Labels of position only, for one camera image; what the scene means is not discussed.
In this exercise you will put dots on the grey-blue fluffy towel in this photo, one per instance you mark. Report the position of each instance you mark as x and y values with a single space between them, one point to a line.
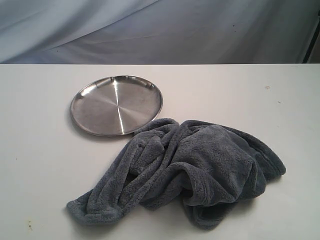
210 167

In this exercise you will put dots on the round stainless steel plate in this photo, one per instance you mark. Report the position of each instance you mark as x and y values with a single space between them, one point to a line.
116 105

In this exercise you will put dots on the white backdrop sheet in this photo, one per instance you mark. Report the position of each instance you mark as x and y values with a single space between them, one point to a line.
156 32

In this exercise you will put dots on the black backdrop stand pole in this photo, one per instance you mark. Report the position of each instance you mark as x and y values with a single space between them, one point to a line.
311 44

